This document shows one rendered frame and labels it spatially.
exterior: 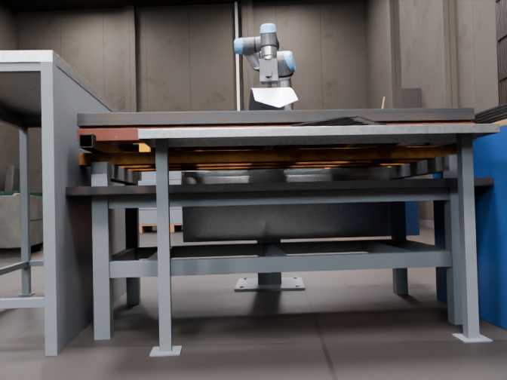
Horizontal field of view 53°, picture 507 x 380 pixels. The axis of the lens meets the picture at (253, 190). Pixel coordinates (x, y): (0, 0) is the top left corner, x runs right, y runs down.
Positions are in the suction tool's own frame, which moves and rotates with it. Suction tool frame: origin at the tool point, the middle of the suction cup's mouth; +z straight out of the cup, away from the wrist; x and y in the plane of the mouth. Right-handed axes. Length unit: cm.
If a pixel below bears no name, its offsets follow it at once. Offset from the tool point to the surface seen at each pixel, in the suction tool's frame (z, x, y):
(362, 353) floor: 102, -65, 35
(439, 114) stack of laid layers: 18, -26, 70
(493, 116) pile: 20, -28, 90
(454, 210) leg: 57, -24, 75
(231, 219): 60, 34, -26
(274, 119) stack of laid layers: 19.0, -39.3, 5.5
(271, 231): 67, 38, -5
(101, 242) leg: 65, -53, -61
